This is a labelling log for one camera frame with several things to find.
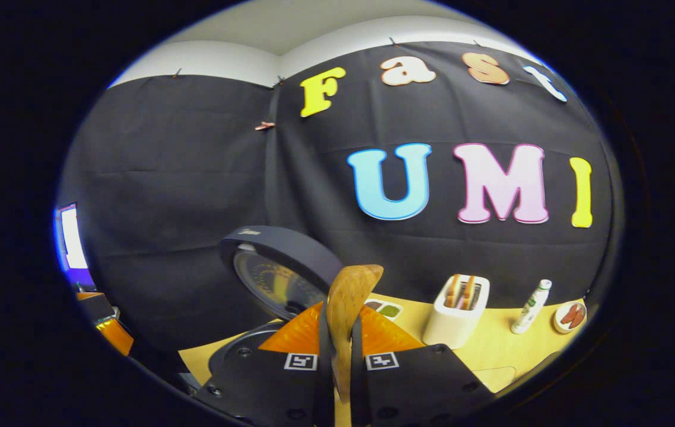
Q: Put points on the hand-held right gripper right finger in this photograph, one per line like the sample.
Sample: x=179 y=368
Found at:
x=356 y=379

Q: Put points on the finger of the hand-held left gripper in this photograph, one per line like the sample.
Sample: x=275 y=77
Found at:
x=117 y=337
x=95 y=305

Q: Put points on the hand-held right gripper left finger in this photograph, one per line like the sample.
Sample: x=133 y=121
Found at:
x=324 y=379

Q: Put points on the wooden spoon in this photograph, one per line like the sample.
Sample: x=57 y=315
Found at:
x=346 y=302

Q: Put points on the dark grey rice cooker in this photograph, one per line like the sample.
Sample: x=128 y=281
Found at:
x=290 y=249

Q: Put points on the clear plastic rice container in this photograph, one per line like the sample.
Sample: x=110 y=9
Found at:
x=494 y=379

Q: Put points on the computer monitor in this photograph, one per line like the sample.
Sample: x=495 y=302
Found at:
x=73 y=243

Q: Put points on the white divided grain dish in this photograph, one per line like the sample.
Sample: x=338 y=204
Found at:
x=384 y=309

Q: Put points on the white toaster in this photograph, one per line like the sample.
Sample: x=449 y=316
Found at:
x=450 y=326

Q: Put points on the white milk bottle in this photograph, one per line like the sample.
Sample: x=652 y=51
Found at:
x=530 y=308

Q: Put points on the white round plate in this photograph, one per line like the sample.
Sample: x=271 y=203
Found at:
x=558 y=323

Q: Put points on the red meat slice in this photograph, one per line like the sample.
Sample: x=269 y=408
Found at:
x=569 y=313
x=578 y=319

